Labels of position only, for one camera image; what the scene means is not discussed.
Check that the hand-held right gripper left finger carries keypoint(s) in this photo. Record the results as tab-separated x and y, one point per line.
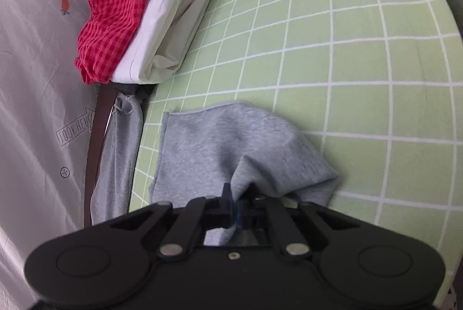
228	203

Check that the brown bed frame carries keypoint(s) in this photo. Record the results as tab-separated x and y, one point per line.
96	140

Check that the cream folded cloth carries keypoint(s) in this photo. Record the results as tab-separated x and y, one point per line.
184	27

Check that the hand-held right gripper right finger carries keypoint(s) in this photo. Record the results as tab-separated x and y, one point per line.
241	214

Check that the grey sweatshirt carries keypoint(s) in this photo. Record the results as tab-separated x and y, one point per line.
224	143

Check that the carrot print sheet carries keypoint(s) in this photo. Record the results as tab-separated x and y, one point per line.
36	96

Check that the red checked garment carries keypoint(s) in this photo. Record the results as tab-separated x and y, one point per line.
112	17

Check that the dark folded garment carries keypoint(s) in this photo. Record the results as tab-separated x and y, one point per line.
135	89

